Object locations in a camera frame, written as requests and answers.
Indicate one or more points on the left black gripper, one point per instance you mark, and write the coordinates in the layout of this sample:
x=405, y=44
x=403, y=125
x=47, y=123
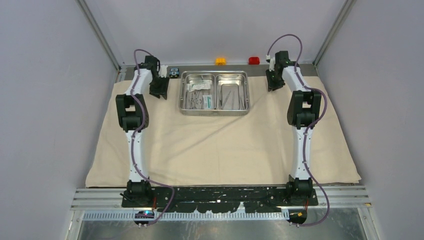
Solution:
x=163, y=91

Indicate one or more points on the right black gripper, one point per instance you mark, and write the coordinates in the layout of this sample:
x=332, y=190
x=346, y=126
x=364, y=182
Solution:
x=272, y=85

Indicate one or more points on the beige cloth wrap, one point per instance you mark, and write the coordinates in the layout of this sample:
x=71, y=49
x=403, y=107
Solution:
x=253, y=149

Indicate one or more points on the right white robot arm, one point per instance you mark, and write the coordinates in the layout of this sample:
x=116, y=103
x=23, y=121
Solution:
x=302, y=113

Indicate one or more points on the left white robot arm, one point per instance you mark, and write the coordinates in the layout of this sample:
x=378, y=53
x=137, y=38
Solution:
x=133, y=118

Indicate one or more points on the small blue owl toy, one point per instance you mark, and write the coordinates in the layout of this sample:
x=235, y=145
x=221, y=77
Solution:
x=174, y=73

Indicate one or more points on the red button block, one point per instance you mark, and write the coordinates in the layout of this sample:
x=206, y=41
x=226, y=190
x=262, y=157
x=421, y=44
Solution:
x=254, y=60

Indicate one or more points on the white sterile pouch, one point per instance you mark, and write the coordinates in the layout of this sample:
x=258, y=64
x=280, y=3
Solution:
x=197, y=86

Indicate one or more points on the left steel tray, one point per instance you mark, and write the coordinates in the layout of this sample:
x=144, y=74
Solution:
x=196, y=78

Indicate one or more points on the steel tray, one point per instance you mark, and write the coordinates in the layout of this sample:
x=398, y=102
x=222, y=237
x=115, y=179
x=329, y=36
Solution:
x=233, y=81
x=196, y=78

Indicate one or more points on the right steel tray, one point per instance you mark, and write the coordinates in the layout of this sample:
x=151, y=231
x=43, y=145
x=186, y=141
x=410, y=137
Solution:
x=233, y=81

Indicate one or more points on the green white packet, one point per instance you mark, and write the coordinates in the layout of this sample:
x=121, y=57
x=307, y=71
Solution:
x=208, y=102

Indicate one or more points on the yellow button block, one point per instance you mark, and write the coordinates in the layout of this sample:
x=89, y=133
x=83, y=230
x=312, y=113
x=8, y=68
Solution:
x=220, y=61

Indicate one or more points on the steel tweezers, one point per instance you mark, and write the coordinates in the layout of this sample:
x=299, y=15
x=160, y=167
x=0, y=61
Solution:
x=231, y=100

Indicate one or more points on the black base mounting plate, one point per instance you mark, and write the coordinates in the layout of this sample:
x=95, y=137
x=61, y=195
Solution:
x=217, y=199

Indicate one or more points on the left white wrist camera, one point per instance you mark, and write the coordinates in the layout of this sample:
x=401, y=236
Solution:
x=163, y=71

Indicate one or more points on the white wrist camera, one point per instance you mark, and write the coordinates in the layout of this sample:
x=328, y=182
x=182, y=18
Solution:
x=271, y=62
x=163, y=71

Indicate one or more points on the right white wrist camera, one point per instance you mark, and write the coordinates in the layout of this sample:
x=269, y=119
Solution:
x=271, y=62

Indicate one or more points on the wire mesh steel basket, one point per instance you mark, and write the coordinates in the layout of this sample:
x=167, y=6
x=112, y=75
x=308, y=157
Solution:
x=214, y=112

